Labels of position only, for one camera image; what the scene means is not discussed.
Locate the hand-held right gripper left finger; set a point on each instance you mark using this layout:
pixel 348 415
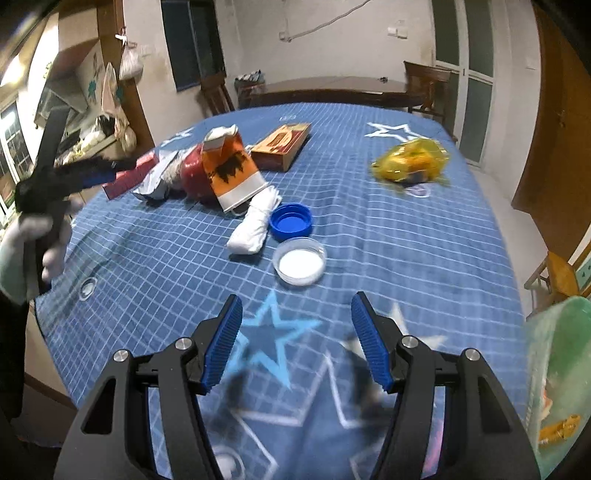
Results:
pixel 221 346

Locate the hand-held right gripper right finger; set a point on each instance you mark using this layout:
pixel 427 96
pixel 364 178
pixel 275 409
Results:
pixel 371 346

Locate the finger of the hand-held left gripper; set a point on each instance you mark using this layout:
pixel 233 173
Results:
pixel 99 174
pixel 51 138

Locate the red carton box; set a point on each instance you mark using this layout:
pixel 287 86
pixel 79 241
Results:
pixel 129 177

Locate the orange white carton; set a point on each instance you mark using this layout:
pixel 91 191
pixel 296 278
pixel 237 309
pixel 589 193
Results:
pixel 231 170

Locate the blue bottle cap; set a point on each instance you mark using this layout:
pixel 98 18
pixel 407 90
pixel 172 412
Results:
pixel 291 221

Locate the green plastic bin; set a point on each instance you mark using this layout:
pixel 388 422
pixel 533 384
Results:
pixel 563 360

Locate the person's left hand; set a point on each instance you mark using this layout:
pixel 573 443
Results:
pixel 57 249

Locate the range hood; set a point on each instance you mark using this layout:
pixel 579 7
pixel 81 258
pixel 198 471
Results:
pixel 55 99

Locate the kitchen window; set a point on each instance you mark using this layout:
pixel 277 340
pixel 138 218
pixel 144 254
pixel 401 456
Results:
pixel 11 152

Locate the pale hanging mesh bag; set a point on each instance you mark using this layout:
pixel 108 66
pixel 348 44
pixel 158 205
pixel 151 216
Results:
pixel 126 136

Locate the silver foil packet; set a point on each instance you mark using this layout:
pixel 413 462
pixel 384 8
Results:
pixel 152 182

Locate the pink hanging cloth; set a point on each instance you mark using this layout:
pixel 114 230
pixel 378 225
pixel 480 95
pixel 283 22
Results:
pixel 111 90

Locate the blue star checked tablecloth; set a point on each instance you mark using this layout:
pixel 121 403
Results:
pixel 415 258

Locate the white hanging plastic bag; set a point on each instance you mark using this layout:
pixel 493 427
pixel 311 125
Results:
pixel 130 64

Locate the clear round lid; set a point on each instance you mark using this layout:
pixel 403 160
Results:
pixel 299 263

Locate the white cloth roll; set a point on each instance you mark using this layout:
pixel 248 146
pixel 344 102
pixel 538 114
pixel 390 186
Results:
pixel 251 226

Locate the dark wooden chair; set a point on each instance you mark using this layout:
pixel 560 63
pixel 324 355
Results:
pixel 427 87
pixel 216 94

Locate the dark window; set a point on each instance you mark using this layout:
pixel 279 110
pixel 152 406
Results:
pixel 194 41

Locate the dark bin with red net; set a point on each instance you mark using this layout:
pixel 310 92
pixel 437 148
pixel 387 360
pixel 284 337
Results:
pixel 249 90

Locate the brown flat box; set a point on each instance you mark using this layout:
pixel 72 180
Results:
pixel 281 145

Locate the yellow plastic wrapper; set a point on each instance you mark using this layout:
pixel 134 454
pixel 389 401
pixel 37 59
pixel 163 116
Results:
pixel 411 161

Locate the small light wooden chair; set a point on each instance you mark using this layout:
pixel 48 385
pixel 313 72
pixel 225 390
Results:
pixel 561 277

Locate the dark wooden dining table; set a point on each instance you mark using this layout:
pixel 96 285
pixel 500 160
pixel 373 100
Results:
pixel 323 90

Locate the brown wooden door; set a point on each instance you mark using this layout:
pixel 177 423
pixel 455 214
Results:
pixel 554 138

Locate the glass double door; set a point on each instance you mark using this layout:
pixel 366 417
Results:
pixel 466 69

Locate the teal flower wall sticker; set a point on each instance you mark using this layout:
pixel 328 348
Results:
pixel 93 78

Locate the kitchen wall cabinet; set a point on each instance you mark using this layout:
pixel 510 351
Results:
pixel 76 60

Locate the white wall socket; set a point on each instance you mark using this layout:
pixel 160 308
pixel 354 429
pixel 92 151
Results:
pixel 283 36

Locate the white light switch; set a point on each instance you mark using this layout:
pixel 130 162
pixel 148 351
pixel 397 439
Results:
pixel 398 31

